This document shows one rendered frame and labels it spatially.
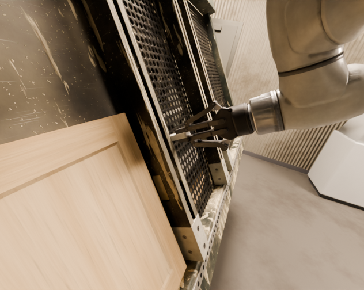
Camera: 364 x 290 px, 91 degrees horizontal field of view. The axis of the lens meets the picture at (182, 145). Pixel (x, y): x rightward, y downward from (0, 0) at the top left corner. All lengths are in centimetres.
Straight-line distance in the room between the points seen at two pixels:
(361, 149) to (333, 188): 65
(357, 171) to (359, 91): 299
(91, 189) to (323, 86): 45
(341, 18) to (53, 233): 50
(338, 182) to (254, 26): 267
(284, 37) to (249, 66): 315
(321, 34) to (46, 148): 44
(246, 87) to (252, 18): 103
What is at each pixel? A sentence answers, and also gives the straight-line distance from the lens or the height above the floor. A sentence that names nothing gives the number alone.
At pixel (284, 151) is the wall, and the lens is 384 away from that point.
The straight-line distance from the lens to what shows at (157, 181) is 51.
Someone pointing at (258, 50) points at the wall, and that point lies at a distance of 355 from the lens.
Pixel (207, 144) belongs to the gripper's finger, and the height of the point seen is 126.
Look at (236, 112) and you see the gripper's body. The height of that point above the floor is 136.
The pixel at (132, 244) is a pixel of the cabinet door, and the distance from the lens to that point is 45.
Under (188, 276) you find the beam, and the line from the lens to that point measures 63.
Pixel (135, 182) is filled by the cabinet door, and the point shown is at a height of 117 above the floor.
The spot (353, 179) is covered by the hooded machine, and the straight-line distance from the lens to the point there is 344.
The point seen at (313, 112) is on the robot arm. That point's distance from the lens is 41.
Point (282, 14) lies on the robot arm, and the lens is 38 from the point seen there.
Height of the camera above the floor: 144
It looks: 25 degrees down
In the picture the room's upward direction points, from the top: 12 degrees clockwise
